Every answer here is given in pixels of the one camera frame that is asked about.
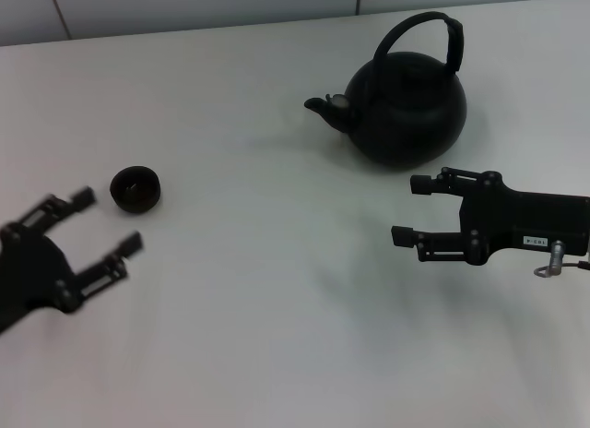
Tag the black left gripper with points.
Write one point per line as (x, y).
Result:
(32, 276)

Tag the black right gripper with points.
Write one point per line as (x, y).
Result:
(525, 220)

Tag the small black teacup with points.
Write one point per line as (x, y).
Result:
(136, 203)

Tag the black round teapot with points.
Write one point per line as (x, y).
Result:
(405, 114)

